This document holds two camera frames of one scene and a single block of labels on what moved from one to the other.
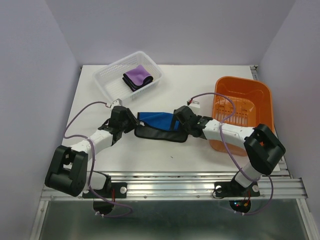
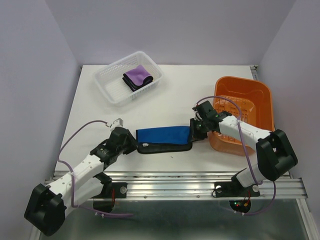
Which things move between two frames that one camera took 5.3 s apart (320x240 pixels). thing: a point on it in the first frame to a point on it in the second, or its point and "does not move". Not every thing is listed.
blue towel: (162, 126) to (164, 139)
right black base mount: (232, 189) does not move
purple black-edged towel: (137, 78) does not move
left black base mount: (112, 190) does not move
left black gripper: (133, 121) to (132, 143)
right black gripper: (199, 116) to (195, 135)
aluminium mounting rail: (185, 186) does not move
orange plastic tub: (254, 105) does not move
